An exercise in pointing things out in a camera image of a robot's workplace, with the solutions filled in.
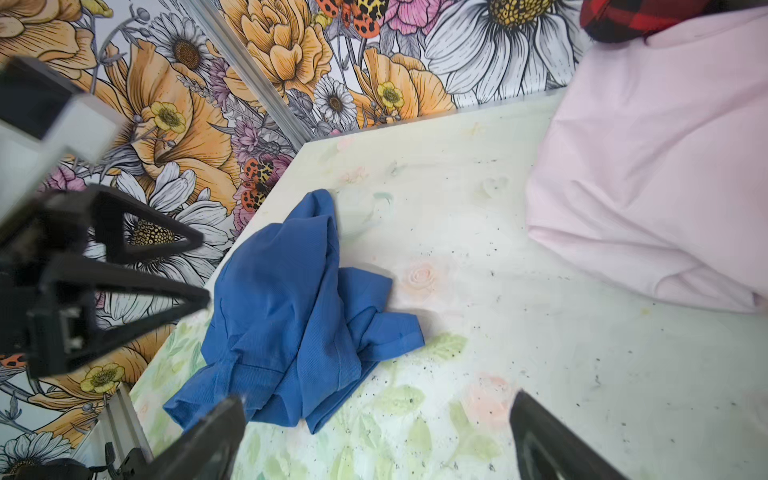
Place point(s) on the red black plaid cloth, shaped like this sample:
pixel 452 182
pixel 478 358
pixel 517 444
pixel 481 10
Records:
pixel 618 21

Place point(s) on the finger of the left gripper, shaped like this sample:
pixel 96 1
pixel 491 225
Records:
pixel 88 308
pixel 133 232

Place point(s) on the aluminium mounting rail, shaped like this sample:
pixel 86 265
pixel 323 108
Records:
pixel 116 446

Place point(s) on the pink cloth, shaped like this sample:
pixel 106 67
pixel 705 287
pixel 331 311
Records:
pixel 652 175

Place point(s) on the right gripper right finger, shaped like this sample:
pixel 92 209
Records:
pixel 548 449

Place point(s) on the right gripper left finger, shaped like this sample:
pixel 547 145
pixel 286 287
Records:
pixel 206 451

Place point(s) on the left aluminium frame post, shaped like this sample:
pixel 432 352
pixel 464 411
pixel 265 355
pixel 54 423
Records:
pixel 242 36

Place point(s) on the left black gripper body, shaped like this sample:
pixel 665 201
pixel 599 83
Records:
pixel 30 312

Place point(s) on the blue cloth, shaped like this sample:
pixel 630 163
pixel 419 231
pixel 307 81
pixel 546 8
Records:
pixel 293 332

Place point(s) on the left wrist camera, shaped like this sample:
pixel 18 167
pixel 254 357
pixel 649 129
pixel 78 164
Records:
pixel 45 116

